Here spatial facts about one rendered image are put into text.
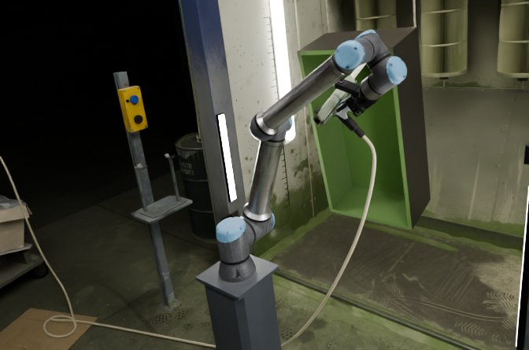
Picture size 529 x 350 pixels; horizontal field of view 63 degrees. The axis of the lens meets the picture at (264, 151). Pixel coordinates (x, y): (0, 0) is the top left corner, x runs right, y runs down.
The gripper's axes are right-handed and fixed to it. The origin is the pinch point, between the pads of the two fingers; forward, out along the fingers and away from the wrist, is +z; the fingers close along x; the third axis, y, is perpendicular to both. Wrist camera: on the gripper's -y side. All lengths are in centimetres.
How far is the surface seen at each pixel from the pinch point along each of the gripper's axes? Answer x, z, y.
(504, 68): 162, 19, 82
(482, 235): 99, 84, 164
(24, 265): -94, 274, -73
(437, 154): 145, 99, 111
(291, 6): 138, 90, -57
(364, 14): 185, 82, -12
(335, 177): 62, 109, 52
